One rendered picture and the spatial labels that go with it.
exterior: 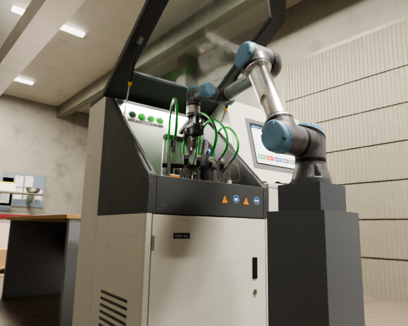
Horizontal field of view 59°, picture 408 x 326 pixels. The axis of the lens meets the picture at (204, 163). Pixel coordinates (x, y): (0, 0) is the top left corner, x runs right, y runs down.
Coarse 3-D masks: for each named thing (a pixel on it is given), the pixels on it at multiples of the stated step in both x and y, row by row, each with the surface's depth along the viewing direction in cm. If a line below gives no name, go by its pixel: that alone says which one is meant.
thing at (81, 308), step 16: (96, 112) 213; (96, 128) 210; (96, 144) 206; (96, 160) 203; (96, 176) 199; (96, 192) 196; (96, 208) 193; (80, 224) 212; (80, 240) 208; (80, 256) 205; (80, 272) 201; (80, 288) 198; (80, 304) 195; (80, 320) 192
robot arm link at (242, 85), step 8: (280, 64) 155; (272, 72) 155; (240, 80) 175; (248, 80) 170; (232, 88) 179; (240, 88) 176; (248, 88) 173; (224, 96) 186; (232, 96) 183; (224, 104) 192
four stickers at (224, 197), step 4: (224, 196) 170; (236, 196) 174; (224, 200) 169; (236, 200) 174; (244, 200) 177; (248, 200) 178; (256, 200) 182; (244, 204) 176; (248, 204) 178; (256, 204) 181
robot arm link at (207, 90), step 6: (204, 84) 180; (210, 84) 181; (198, 90) 182; (204, 90) 179; (210, 90) 181; (216, 90) 185; (198, 96) 184; (204, 96) 182; (210, 96) 183; (216, 96) 185
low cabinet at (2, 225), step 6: (0, 216) 691; (6, 216) 698; (12, 216) 705; (0, 222) 694; (6, 222) 701; (0, 228) 692; (6, 228) 700; (0, 234) 691; (6, 234) 699; (0, 240) 690; (6, 240) 697; (0, 246) 689; (6, 246) 696
